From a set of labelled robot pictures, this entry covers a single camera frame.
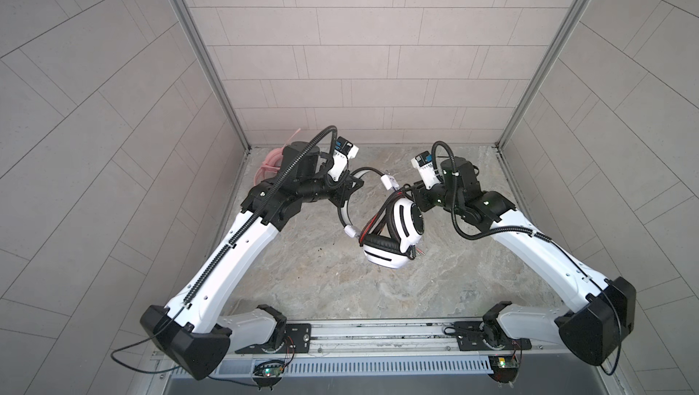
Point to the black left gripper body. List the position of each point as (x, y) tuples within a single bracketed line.
[(317, 188)]

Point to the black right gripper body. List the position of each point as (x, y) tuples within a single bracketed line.
[(438, 196)]

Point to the pink headphones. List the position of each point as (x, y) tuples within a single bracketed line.
[(271, 165)]

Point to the white black headphones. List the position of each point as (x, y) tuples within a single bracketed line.
[(391, 236)]

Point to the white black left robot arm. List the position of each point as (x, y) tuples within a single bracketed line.
[(187, 328)]

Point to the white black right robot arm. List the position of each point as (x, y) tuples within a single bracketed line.
[(598, 313)]

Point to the right circuit board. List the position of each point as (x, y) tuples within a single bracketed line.
[(505, 369)]

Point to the circuit board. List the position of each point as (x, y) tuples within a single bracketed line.
[(270, 369), (505, 369)]

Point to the left circuit board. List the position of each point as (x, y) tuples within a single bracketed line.
[(270, 369)]

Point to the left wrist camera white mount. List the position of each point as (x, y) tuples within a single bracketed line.
[(343, 152)]

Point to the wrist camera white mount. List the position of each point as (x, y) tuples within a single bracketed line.
[(423, 162), (343, 152)]

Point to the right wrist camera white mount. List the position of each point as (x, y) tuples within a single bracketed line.
[(423, 162)]

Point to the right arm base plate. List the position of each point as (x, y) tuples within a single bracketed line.
[(479, 336)]

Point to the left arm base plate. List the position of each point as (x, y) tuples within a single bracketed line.
[(296, 335)]

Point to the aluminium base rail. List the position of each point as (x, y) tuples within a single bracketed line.
[(409, 335)]

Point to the aluminium corner post right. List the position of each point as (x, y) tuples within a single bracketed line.
[(573, 16)]

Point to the aluminium corner post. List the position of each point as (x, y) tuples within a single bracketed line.
[(200, 50), (573, 16)]

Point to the aluminium corner post left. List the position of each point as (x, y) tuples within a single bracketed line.
[(200, 50)]

